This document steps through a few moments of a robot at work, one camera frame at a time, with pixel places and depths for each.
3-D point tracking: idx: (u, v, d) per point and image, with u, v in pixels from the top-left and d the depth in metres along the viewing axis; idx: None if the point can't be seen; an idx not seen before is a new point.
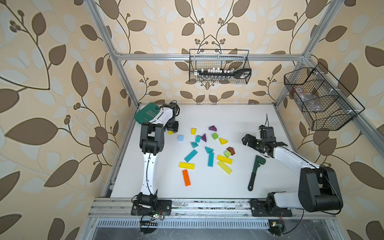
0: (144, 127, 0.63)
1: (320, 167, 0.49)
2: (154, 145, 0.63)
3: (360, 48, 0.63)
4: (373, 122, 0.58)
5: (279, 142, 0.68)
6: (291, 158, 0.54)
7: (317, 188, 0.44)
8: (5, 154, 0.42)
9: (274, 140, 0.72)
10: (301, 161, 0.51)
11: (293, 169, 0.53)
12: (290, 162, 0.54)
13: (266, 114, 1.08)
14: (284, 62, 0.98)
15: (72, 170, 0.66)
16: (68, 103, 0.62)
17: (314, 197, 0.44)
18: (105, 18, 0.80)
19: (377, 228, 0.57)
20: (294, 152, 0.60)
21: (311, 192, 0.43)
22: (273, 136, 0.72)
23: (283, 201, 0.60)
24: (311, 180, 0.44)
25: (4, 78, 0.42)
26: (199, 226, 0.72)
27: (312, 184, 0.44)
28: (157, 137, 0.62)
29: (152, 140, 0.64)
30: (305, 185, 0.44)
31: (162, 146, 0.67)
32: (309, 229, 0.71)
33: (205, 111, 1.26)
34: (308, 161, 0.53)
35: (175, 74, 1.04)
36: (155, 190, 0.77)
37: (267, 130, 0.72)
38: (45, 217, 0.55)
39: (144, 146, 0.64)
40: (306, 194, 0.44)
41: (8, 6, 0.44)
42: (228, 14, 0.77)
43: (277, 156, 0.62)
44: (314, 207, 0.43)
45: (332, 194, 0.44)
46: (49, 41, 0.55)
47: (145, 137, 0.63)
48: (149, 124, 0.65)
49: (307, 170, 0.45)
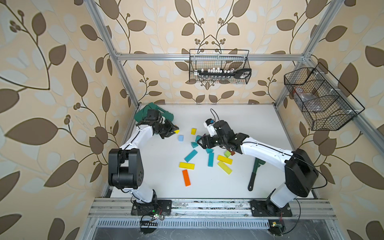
0: (114, 157, 0.46)
1: (294, 154, 0.50)
2: (128, 179, 0.46)
3: (360, 49, 0.63)
4: (373, 122, 0.58)
5: (239, 134, 0.65)
6: (263, 152, 0.53)
7: (303, 175, 0.47)
8: (5, 155, 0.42)
9: (233, 134, 0.69)
10: (277, 153, 0.50)
11: (268, 161, 0.53)
12: (262, 155, 0.54)
13: (210, 108, 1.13)
14: (284, 62, 0.98)
15: (72, 170, 0.66)
16: (68, 102, 0.63)
17: (304, 184, 0.46)
18: (105, 18, 0.80)
19: (376, 228, 0.57)
20: (261, 143, 0.57)
21: (301, 181, 0.45)
22: (230, 131, 0.68)
23: (281, 201, 0.60)
24: (296, 171, 0.45)
25: (5, 78, 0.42)
26: (199, 226, 0.72)
27: (299, 175, 0.45)
28: (132, 167, 0.46)
29: (125, 173, 0.47)
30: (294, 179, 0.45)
31: (140, 177, 0.51)
32: (309, 229, 0.71)
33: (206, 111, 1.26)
34: (282, 151, 0.50)
35: (175, 74, 1.04)
36: (152, 194, 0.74)
37: (223, 128, 0.65)
38: (45, 217, 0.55)
39: (117, 182, 0.46)
40: (296, 184, 0.45)
41: (8, 6, 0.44)
42: (228, 13, 0.77)
43: (247, 152, 0.60)
44: (306, 191, 0.45)
45: (310, 171, 0.48)
46: (49, 41, 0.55)
47: (116, 171, 0.47)
48: (120, 152, 0.49)
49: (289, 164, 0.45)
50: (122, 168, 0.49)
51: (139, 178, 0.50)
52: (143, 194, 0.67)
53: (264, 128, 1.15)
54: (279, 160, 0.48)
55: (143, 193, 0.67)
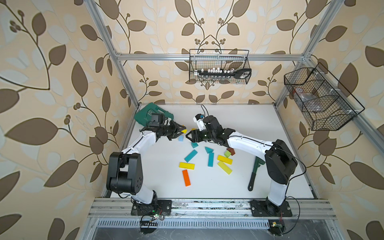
0: (114, 161, 0.45)
1: (273, 143, 0.52)
2: (126, 184, 0.45)
3: (360, 48, 0.63)
4: (373, 123, 0.58)
5: (227, 129, 0.69)
6: (247, 144, 0.57)
7: (282, 163, 0.51)
8: (5, 155, 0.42)
9: (221, 129, 0.72)
10: (258, 144, 0.54)
11: (251, 153, 0.57)
12: (246, 148, 0.58)
13: (201, 105, 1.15)
14: (284, 62, 0.98)
15: (72, 170, 0.66)
16: (68, 102, 0.63)
17: (283, 171, 0.49)
18: (106, 18, 0.80)
19: (376, 228, 0.57)
20: (245, 136, 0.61)
21: (280, 168, 0.49)
22: (219, 126, 0.71)
23: (278, 198, 0.61)
24: (275, 159, 0.49)
25: (5, 78, 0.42)
26: (199, 226, 0.72)
27: (278, 162, 0.49)
28: (131, 173, 0.45)
29: (123, 179, 0.46)
30: (274, 167, 0.48)
31: (138, 183, 0.49)
32: (309, 229, 0.71)
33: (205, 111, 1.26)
34: (263, 142, 0.54)
35: (175, 74, 1.04)
36: (152, 194, 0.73)
37: (212, 123, 0.68)
38: (45, 217, 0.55)
39: (114, 187, 0.45)
40: (276, 172, 0.49)
41: (8, 6, 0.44)
42: (228, 13, 0.77)
43: (233, 146, 0.64)
44: (286, 179, 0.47)
45: (290, 160, 0.52)
46: (49, 41, 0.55)
47: (115, 175, 0.46)
48: (121, 156, 0.48)
49: (269, 152, 0.49)
50: (122, 173, 0.48)
51: (137, 185, 0.48)
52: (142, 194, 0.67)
53: (264, 128, 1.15)
54: (260, 150, 0.52)
55: (143, 193, 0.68)
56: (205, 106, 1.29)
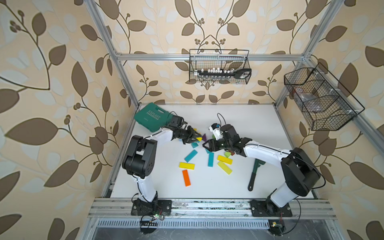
0: (134, 142, 0.52)
1: (292, 151, 0.49)
2: (138, 166, 0.49)
3: (360, 49, 0.63)
4: (373, 123, 0.58)
5: (244, 138, 0.69)
6: (263, 152, 0.56)
7: (300, 173, 0.48)
8: (5, 155, 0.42)
9: (238, 138, 0.73)
10: (275, 152, 0.53)
11: (270, 161, 0.55)
12: (263, 156, 0.56)
13: (217, 112, 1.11)
14: (284, 62, 0.98)
15: (72, 170, 0.66)
16: (68, 103, 0.62)
17: (302, 181, 0.46)
18: (106, 18, 0.80)
19: (376, 228, 0.57)
20: (262, 145, 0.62)
21: (298, 178, 0.46)
22: (236, 134, 0.72)
23: (282, 201, 0.60)
24: (293, 168, 0.46)
25: (5, 78, 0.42)
26: (199, 226, 0.72)
27: (296, 172, 0.46)
28: (146, 156, 0.50)
29: (138, 160, 0.50)
30: (291, 176, 0.46)
31: (150, 169, 0.53)
32: (309, 229, 0.71)
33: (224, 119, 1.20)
34: (281, 150, 0.52)
35: (175, 74, 1.04)
36: (154, 194, 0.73)
37: (229, 131, 0.70)
38: (46, 217, 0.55)
39: (128, 166, 0.50)
40: (295, 182, 0.46)
41: (8, 6, 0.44)
42: (228, 14, 0.77)
43: (249, 154, 0.63)
44: (305, 190, 0.45)
45: (310, 170, 0.48)
46: (49, 41, 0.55)
47: (131, 155, 0.51)
48: (140, 139, 0.54)
49: (285, 160, 0.47)
50: (137, 155, 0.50)
51: (149, 169, 0.52)
52: (146, 191, 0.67)
53: (264, 128, 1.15)
54: (277, 159, 0.50)
55: (147, 189, 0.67)
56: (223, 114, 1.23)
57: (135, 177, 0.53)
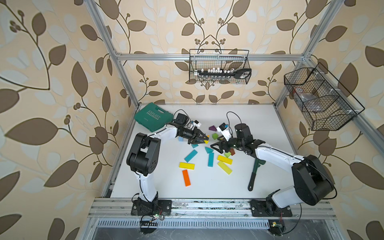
0: (138, 140, 0.52)
1: (305, 158, 0.48)
2: (141, 164, 0.50)
3: (360, 48, 0.63)
4: (373, 122, 0.58)
5: (257, 140, 0.68)
6: (275, 156, 0.55)
7: (312, 180, 0.47)
8: (5, 155, 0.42)
9: (252, 138, 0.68)
10: (287, 157, 0.52)
11: (280, 166, 0.54)
12: (274, 160, 0.55)
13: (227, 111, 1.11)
14: (284, 62, 0.98)
15: (72, 170, 0.66)
16: (68, 103, 0.62)
17: (313, 189, 0.44)
18: (106, 18, 0.80)
19: (376, 228, 0.57)
20: (274, 148, 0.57)
21: (309, 185, 0.44)
22: (249, 135, 0.71)
23: (283, 201, 0.60)
24: (304, 174, 0.45)
25: (5, 78, 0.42)
26: (199, 226, 0.72)
27: (307, 178, 0.45)
28: (149, 154, 0.50)
29: (142, 158, 0.51)
30: (301, 182, 0.45)
31: (153, 167, 0.54)
32: (309, 229, 0.71)
33: (238, 117, 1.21)
34: (293, 155, 0.51)
35: (175, 74, 1.04)
36: (155, 194, 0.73)
37: (244, 131, 0.69)
38: (46, 217, 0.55)
39: (132, 162, 0.51)
40: (304, 189, 0.45)
41: (8, 6, 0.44)
42: (228, 14, 0.77)
43: (260, 157, 0.62)
44: (315, 199, 0.44)
45: (323, 180, 0.46)
46: (49, 41, 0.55)
47: (135, 153, 0.51)
48: (145, 137, 0.55)
49: (297, 165, 0.46)
50: (141, 152, 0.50)
51: (152, 167, 0.53)
52: (148, 190, 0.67)
53: (264, 128, 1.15)
54: (288, 163, 0.49)
55: (149, 189, 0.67)
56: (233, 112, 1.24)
57: (138, 173, 0.54)
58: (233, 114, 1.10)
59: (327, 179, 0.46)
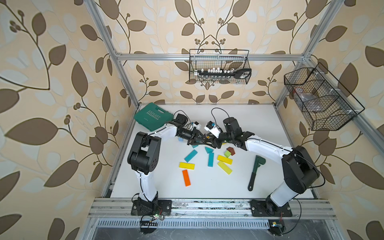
0: (139, 138, 0.53)
1: (294, 149, 0.49)
2: (143, 162, 0.51)
3: (360, 48, 0.63)
4: (373, 123, 0.58)
5: (246, 132, 0.69)
6: (265, 148, 0.55)
7: (300, 170, 0.49)
8: (5, 155, 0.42)
9: (241, 131, 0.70)
10: (276, 149, 0.53)
11: (270, 157, 0.55)
12: (264, 151, 0.57)
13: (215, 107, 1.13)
14: (284, 62, 0.98)
15: (72, 170, 0.66)
16: (68, 102, 0.63)
17: (301, 179, 0.47)
18: (106, 18, 0.80)
19: (377, 228, 0.57)
20: (264, 140, 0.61)
21: (298, 175, 0.46)
22: (238, 128, 0.72)
23: (281, 200, 0.60)
24: (293, 165, 0.46)
25: (5, 78, 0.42)
26: (199, 226, 0.72)
27: (296, 169, 0.46)
28: (150, 152, 0.51)
29: (143, 156, 0.52)
30: (290, 173, 0.46)
31: (154, 165, 0.55)
32: (309, 229, 0.71)
33: (231, 112, 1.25)
34: (282, 147, 0.53)
35: (175, 74, 1.04)
36: (155, 193, 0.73)
37: (232, 124, 0.69)
38: (46, 217, 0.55)
39: (133, 161, 0.52)
40: (293, 179, 0.46)
41: (8, 6, 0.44)
42: (228, 14, 0.77)
43: (250, 148, 0.63)
44: (303, 188, 0.46)
45: (310, 169, 0.48)
46: (49, 41, 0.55)
47: (136, 151, 0.52)
48: (145, 136, 0.55)
49: (287, 157, 0.47)
50: (143, 151, 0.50)
51: (152, 165, 0.53)
52: (148, 190, 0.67)
53: (264, 128, 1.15)
54: (278, 155, 0.50)
55: (149, 188, 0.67)
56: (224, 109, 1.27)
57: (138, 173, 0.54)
58: (218, 110, 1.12)
59: (314, 168, 0.48)
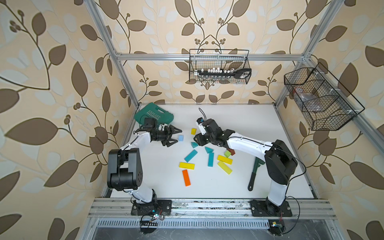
0: (114, 157, 0.47)
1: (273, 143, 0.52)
2: (128, 179, 0.46)
3: (360, 48, 0.63)
4: (373, 122, 0.58)
5: (227, 131, 0.68)
6: (247, 145, 0.57)
7: (281, 164, 0.51)
8: (5, 155, 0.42)
9: (220, 131, 0.73)
10: (258, 145, 0.54)
11: (252, 154, 0.57)
12: (246, 148, 0.58)
13: (215, 107, 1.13)
14: (284, 62, 0.98)
15: (72, 170, 0.66)
16: (68, 102, 0.63)
17: (283, 172, 0.49)
18: (106, 18, 0.80)
19: (377, 228, 0.57)
20: (245, 137, 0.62)
21: (280, 169, 0.49)
22: (217, 128, 0.72)
23: (277, 198, 0.61)
24: (275, 159, 0.49)
25: (5, 78, 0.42)
26: (199, 226, 0.72)
27: (278, 163, 0.49)
28: (132, 167, 0.46)
29: (125, 175, 0.46)
30: (273, 167, 0.48)
31: (140, 179, 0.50)
32: (309, 229, 0.71)
33: (232, 111, 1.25)
34: (264, 143, 0.54)
35: (175, 74, 1.04)
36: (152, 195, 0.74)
37: (211, 125, 0.70)
38: (46, 217, 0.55)
39: (116, 183, 0.46)
40: (276, 173, 0.49)
41: (8, 6, 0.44)
42: (228, 13, 0.77)
43: (233, 146, 0.63)
44: (286, 179, 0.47)
45: (290, 161, 0.52)
46: (49, 41, 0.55)
47: (115, 172, 0.47)
48: (120, 152, 0.50)
49: (269, 153, 0.49)
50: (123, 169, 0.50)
51: (139, 179, 0.50)
52: (144, 195, 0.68)
53: (264, 128, 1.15)
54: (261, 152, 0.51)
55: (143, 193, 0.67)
56: (224, 109, 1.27)
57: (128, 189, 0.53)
58: (211, 110, 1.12)
59: (292, 159, 0.52)
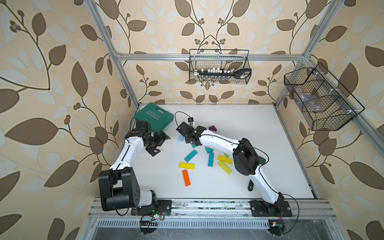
0: (106, 180, 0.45)
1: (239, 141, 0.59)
2: (124, 200, 0.43)
3: (360, 48, 0.63)
4: (373, 122, 0.58)
5: (197, 128, 0.72)
6: (217, 143, 0.63)
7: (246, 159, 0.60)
8: (5, 154, 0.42)
9: (192, 128, 0.77)
10: (227, 144, 0.60)
11: (221, 149, 0.63)
12: (216, 145, 0.64)
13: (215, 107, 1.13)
14: (284, 62, 0.98)
15: (72, 170, 0.66)
16: (68, 102, 0.63)
17: (247, 166, 0.58)
18: (105, 18, 0.80)
19: (377, 228, 0.57)
20: (216, 135, 0.66)
21: (245, 163, 0.57)
22: (188, 126, 0.77)
23: (266, 194, 0.64)
24: (241, 156, 0.56)
25: (4, 78, 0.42)
26: (199, 226, 0.72)
27: (243, 159, 0.57)
28: (126, 189, 0.42)
29: (120, 196, 0.43)
30: (239, 162, 0.56)
31: (136, 197, 0.47)
32: (309, 229, 0.71)
33: (232, 111, 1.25)
34: (232, 142, 0.60)
35: (175, 74, 1.04)
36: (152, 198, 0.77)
37: (181, 127, 0.75)
38: (46, 217, 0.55)
39: (112, 205, 0.42)
40: (242, 167, 0.57)
41: (8, 6, 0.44)
42: (228, 13, 0.77)
43: (205, 143, 0.68)
44: (250, 171, 0.58)
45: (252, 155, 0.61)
46: (49, 41, 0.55)
47: (109, 195, 0.43)
48: (112, 172, 0.44)
49: (236, 151, 0.56)
50: (116, 190, 0.45)
51: (136, 198, 0.47)
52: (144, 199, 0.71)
53: (264, 128, 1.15)
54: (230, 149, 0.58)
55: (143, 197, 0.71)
56: (224, 109, 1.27)
57: None
58: (211, 110, 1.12)
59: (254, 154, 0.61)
